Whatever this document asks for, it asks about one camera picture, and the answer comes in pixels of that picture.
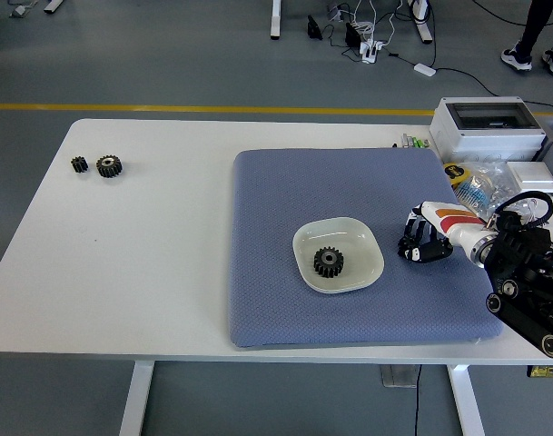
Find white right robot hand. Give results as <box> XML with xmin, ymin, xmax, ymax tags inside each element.
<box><xmin>397</xmin><ymin>200</ymin><xmax>490</xmax><ymax>264</ymax></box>

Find large black gear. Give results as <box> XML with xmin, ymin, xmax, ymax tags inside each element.
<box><xmin>95</xmin><ymin>154</ymin><xmax>124</xmax><ymax>180</ymax></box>
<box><xmin>312</xmin><ymin>246</ymin><xmax>346</xmax><ymax>279</ymax></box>

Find clear bag of parts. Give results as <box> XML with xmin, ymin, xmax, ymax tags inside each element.
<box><xmin>455</xmin><ymin>161</ymin><xmax>538</xmax><ymax>219</ymax></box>

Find green terminal connectors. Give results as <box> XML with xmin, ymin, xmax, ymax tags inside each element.
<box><xmin>400</xmin><ymin>133</ymin><xmax>430</xmax><ymax>150</ymax></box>

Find white square dish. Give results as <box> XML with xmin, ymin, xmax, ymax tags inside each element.
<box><xmin>291</xmin><ymin>215</ymin><xmax>385</xmax><ymax>293</ymax></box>

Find blue-grey quilted mat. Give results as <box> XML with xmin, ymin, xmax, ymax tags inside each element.
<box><xmin>225</xmin><ymin>147</ymin><xmax>504</xmax><ymax>350</ymax></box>

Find white power strip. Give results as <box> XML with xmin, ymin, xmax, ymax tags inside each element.
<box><xmin>358</xmin><ymin>39</ymin><xmax>386</xmax><ymax>64</ymax></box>

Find white background table leg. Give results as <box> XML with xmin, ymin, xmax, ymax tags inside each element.
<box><xmin>270</xmin><ymin>0</ymin><xmax>284</xmax><ymax>40</ymax></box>
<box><xmin>405</xmin><ymin>0</ymin><xmax>434</xmax><ymax>45</ymax></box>

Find person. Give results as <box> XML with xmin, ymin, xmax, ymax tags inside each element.
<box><xmin>500</xmin><ymin>0</ymin><xmax>553</xmax><ymax>76</ymax></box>

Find black charger block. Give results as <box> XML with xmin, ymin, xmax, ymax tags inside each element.
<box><xmin>344</xmin><ymin>21</ymin><xmax>363</xmax><ymax>47</ymax></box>

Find black stand on floor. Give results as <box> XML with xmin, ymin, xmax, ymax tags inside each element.
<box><xmin>306</xmin><ymin>15</ymin><xmax>325</xmax><ymax>41</ymax></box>

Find grey electrical enclosure box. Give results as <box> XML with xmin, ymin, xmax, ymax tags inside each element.
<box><xmin>429</xmin><ymin>95</ymin><xmax>548</xmax><ymax>164</ymax></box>

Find white switch panel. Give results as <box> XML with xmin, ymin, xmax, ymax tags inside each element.
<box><xmin>506</xmin><ymin>161</ymin><xmax>553</xmax><ymax>194</ymax></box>

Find black floor cable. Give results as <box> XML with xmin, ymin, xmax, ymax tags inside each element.
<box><xmin>432</xmin><ymin>66</ymin><xmax>553</xmax><ymax>114</ymax></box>

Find black cable under table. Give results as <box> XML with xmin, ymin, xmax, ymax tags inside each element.
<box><xmin>413</xmin><ymin>365</ymin><xmax>422</xmax><ymax>436</ymax></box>

